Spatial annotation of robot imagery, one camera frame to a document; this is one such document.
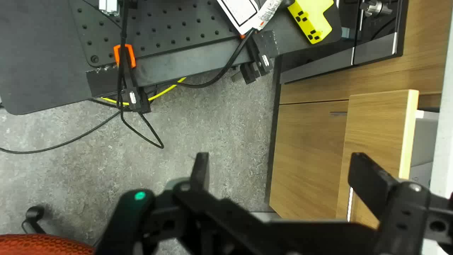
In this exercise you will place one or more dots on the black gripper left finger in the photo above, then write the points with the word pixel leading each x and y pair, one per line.
pixel 200 170

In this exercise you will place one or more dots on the orange office chair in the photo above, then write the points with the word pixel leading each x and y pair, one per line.
pixel 43 245

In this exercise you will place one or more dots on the yellow power plug block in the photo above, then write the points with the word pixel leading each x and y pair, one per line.
pixel 312 18

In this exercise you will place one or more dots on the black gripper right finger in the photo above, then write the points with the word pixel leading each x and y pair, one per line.
pixel 373 177

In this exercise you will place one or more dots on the black cart table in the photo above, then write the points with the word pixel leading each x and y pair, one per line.
pixel 37 56

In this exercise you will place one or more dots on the black metal clamp block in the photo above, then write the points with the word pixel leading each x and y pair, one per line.
pixel 259 58

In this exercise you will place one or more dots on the black perforated breadboard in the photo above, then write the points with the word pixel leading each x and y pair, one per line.
pixel 179 28

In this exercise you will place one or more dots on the grey metal panel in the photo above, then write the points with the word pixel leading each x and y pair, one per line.
pixel 373 46

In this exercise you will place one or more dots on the wooden cabinet door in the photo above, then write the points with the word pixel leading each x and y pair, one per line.
pixel 309 160

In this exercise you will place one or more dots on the white power strip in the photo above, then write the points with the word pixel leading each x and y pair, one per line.
pixel 248 11

